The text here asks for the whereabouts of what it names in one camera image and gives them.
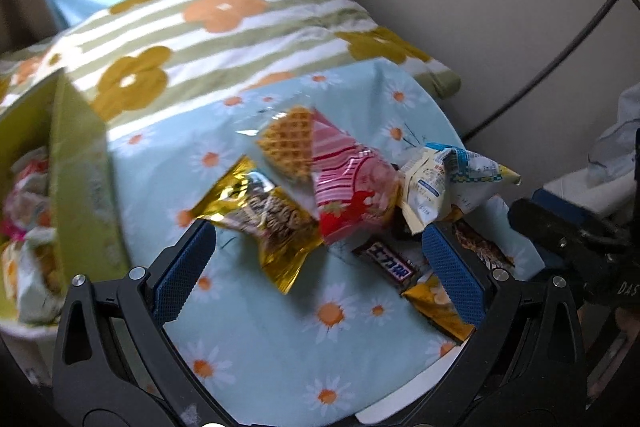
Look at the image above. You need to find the Oishi shrimp flake bag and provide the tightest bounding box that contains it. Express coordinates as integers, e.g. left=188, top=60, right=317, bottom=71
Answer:
left=1, top=227, right=63, bottom=324

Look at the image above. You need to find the snickers bar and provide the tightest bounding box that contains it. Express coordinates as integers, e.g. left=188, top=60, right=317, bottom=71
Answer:
left=352, top=235, right=423, bottom=293

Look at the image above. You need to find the pink snack packet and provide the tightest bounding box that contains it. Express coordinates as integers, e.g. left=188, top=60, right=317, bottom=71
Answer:
left=1, top=146, right=52, bottom=242

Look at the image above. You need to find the white cheese snack bag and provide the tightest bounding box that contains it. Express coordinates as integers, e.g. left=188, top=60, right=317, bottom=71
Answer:
left=399, top=143, right=521, bottom=234

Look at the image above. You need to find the red pink striped packet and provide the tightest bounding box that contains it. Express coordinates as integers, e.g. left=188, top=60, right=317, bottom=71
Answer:
left=311, top=110, right=401, bottom=245

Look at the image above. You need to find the yellow snack packet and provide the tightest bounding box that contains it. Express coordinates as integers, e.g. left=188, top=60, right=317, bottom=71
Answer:
left=401, top=272, right=475, bottom=343

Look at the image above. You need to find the yellow-green cardboard box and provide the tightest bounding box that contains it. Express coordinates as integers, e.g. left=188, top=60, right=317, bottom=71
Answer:
left=1, top=69, right=129, bottom=289

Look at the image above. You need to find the blue daisy cloth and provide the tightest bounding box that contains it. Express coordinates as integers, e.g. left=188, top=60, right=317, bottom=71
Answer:
left=106, top=58, right=547, bottom=427

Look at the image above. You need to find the gold foil snack packet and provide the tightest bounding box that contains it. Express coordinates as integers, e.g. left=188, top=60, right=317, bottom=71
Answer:
left=191, top=155, right=323, bottom=295

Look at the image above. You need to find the wrapped waffle snack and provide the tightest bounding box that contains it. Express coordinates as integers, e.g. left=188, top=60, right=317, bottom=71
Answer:
left=236, top=105, right=314, bottom=183

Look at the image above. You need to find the striped floral duvet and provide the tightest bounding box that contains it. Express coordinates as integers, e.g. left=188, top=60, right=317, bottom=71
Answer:
left=1, top=0, right=461, bottom=147

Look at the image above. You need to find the black cable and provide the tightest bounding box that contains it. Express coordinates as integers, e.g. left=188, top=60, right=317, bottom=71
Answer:
left=460, top=0, right=640, bottom=143

